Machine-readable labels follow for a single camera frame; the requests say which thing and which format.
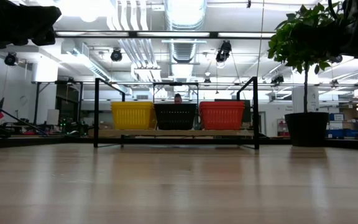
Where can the black ceiling camera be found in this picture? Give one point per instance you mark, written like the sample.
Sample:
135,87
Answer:
10,59
223,51
337,59
116,55

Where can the black metal rack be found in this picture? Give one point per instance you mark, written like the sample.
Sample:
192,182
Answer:
57,82

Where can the black metal rig frame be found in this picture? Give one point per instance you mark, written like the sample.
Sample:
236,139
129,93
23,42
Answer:
42,141

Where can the orange slotted plastic basket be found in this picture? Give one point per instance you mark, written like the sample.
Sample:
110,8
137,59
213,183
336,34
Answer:
222,102
222,119
222,106

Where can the black frame wooden shelf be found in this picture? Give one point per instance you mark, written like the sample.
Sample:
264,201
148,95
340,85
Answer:
179,132

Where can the green potted plant black pot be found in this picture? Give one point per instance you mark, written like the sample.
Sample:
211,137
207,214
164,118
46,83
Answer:
306,130

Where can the person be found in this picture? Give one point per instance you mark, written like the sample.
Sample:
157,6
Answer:
178,99

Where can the blue storage bins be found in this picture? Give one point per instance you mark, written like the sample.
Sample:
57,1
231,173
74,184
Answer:
337,133

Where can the silver ceiling duct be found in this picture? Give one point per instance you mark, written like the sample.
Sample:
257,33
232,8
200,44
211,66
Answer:
185,14

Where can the overhead frame bar with lights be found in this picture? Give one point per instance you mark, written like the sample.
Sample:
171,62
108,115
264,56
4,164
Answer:
172,34

